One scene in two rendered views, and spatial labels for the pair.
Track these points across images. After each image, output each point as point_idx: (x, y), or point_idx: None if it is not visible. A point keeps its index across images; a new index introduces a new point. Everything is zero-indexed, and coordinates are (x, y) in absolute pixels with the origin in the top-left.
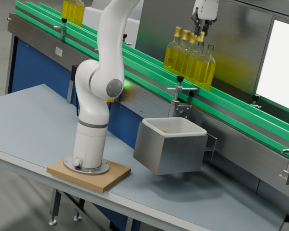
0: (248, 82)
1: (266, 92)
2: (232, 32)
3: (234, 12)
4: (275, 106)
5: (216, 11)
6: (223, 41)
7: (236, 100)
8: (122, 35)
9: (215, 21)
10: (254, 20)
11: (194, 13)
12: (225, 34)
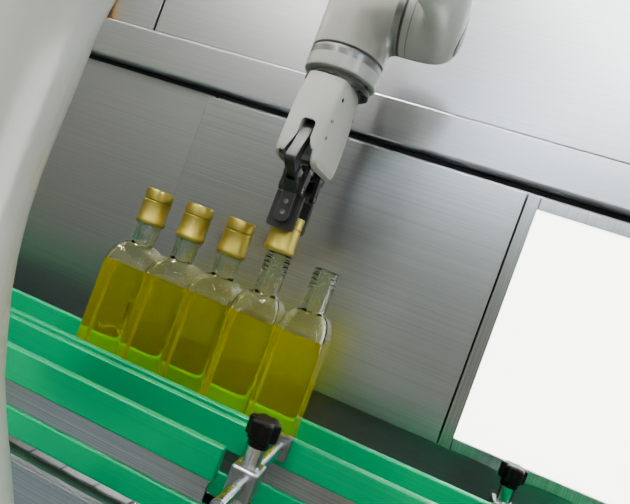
0: (421, 398)
1: (498, 438)
2: (349, 232)
3: (361, 170)
4: (542, 489)
5: (342, 151)
6: (308, 257)
7: (430, 482)
8: (44, 160)
9: (321, 187)
10: (449, 202)
11: (296, 141)
12: (316, 234)
